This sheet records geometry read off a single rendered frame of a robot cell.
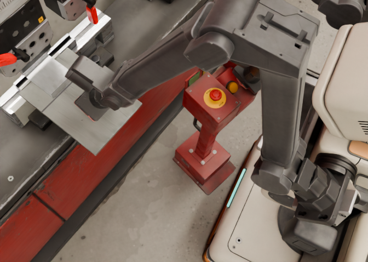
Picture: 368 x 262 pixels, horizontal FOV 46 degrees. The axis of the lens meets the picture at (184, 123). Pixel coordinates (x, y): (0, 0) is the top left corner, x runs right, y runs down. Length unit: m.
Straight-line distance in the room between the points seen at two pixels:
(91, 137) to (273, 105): 0.59
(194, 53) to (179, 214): 1.57
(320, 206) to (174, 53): 0.44
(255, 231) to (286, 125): 1.17
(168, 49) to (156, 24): 0.78
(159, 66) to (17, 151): 0.68
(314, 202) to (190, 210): 1.24
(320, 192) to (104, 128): 0.54
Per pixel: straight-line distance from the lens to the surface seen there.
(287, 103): 0.62
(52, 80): 1.19
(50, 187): 1.40
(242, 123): 2.23
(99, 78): 0.90
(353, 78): 0.84
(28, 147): 1.27
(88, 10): 1.10
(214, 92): 1.37
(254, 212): 1.82
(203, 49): 0.52
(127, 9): 1.44
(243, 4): 0.53
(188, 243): 2.05
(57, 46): 1.24
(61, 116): 1.14
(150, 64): 0.69
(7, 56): 0.97
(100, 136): 1.10
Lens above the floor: 2.03
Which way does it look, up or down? 68 degrees down
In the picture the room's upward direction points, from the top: 9 degrees clockwise
